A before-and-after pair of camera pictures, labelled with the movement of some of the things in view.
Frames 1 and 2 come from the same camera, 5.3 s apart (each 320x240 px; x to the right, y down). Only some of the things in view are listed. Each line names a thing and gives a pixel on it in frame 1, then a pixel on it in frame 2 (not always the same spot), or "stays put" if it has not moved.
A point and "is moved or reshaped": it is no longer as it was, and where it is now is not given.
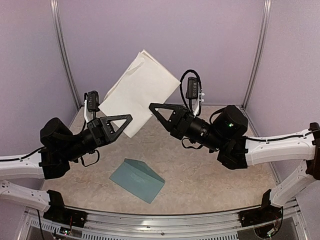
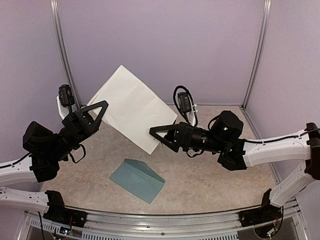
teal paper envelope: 138,178 stays put
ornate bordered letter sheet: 145,82 is moved or reshaped
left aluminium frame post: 59,29 stays put
